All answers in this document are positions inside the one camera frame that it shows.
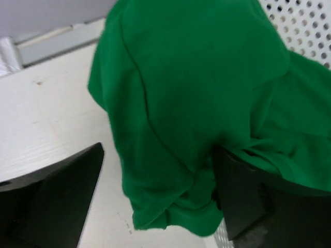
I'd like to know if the white perforated plastic basket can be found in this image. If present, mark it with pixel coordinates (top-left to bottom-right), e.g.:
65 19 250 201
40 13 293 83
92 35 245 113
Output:
260 0 330 69

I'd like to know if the green t shirt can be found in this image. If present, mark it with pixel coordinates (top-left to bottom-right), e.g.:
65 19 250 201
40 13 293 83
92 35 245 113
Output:
88 1 330 237

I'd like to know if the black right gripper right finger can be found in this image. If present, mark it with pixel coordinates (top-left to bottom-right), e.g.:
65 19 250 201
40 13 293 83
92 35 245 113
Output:
212 147 330 248

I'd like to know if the aluminium table edge rail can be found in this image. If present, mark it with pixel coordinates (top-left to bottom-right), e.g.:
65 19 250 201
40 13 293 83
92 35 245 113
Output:
1 18 105 77

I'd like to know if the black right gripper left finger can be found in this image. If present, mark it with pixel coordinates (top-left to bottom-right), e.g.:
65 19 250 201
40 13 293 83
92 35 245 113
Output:
1 143 104 248

